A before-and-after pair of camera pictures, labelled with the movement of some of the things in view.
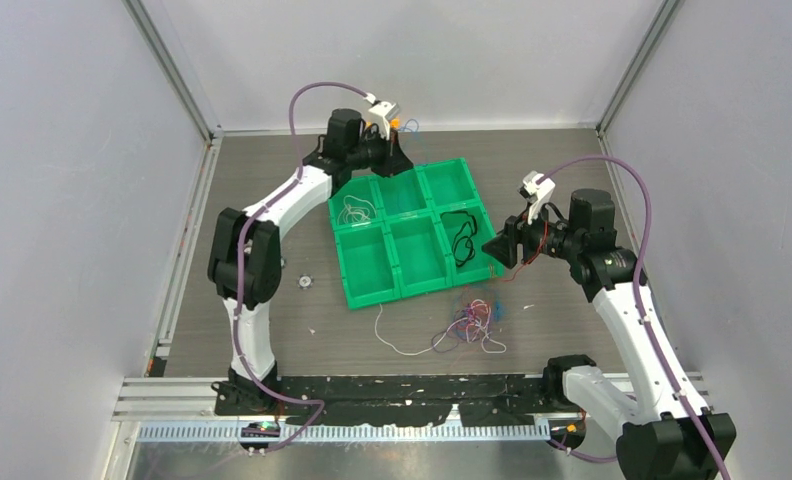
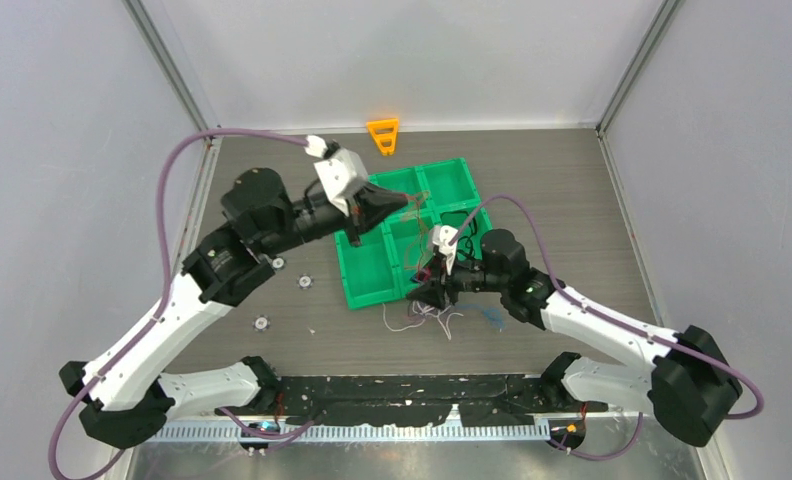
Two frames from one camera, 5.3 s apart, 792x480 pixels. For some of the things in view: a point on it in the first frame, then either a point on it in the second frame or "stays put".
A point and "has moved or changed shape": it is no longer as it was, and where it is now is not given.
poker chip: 305,281 stays put
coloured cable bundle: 472,323 -> 491,313
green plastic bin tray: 424,229 stays put
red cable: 533,254 has moved or changed shape
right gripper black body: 561,239 -> 465,278
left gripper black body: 376,153 -> 357,221
